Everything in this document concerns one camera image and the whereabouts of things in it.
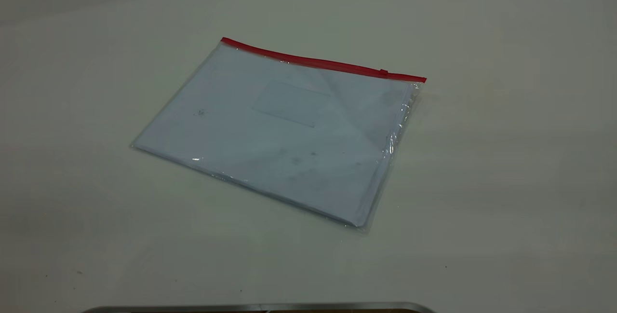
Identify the clear zip bag red zipper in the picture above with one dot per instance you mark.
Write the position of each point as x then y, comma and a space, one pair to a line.
289, 125

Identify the silver metal bar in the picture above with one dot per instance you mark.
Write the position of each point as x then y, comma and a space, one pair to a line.
260, 307

